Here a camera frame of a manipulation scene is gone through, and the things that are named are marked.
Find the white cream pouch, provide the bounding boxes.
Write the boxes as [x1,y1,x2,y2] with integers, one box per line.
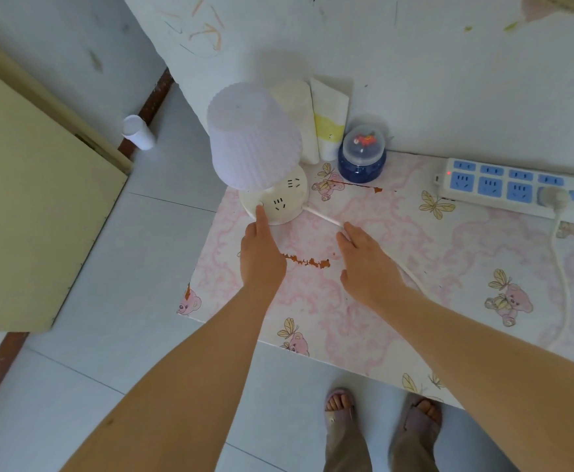
[269,79,320,165]

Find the table with pink bear print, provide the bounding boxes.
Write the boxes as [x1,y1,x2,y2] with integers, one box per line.
[178,151,574,411]

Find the white tube yellow band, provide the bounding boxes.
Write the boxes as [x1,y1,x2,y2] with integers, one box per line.
[309,77,350,162]

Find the cream yellow door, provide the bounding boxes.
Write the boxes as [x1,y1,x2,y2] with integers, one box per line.
[0,24,134,333]

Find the person's left forearm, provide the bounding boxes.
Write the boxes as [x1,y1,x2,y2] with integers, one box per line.
[61,282,286,472]

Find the white lamp cable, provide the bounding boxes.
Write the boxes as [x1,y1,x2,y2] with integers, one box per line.
[302,205,573,350]

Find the person's right hand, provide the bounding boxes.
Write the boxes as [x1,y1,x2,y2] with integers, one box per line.
[335,221,410,310]

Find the person's right forearm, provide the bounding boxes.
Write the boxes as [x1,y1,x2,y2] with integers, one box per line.
[373,287,574,472]

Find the pink slipper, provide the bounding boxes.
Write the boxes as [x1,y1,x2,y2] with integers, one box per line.
[324,387,357,430]
[401,397,443,440]

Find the white plug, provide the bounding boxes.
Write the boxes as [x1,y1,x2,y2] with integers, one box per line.
[538,187,571,213]

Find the beige trousers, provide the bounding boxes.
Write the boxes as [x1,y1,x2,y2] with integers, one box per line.
[324,420,441,472]

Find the person's left hand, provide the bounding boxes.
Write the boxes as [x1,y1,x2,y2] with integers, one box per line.
[240,205,287,290]

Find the blue jar clear lid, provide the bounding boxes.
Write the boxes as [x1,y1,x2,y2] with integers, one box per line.
[337,124,387,184]

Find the white power strip blue sockets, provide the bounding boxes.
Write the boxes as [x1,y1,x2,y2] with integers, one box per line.
[433,158,574,226]

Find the white table lamp with sockets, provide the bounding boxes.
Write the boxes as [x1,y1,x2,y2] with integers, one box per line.
[206,82,310,226]

